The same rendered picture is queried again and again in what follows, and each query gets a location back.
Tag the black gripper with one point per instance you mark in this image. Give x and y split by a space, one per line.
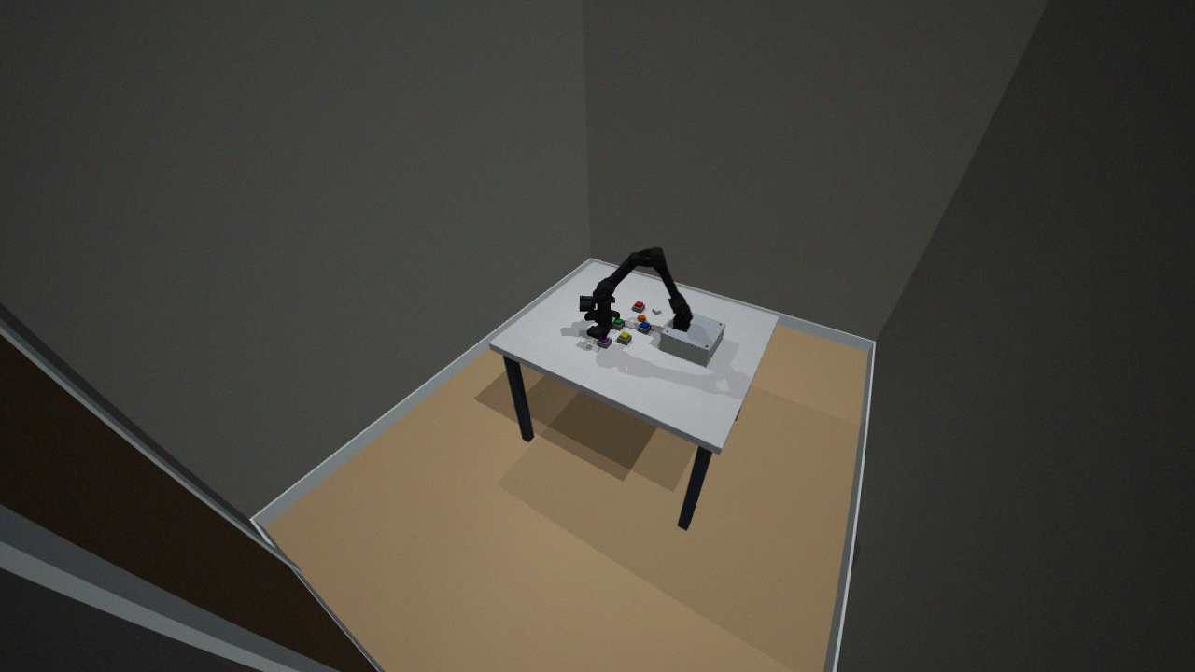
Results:
604 325

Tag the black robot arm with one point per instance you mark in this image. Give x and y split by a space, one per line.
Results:
649 257

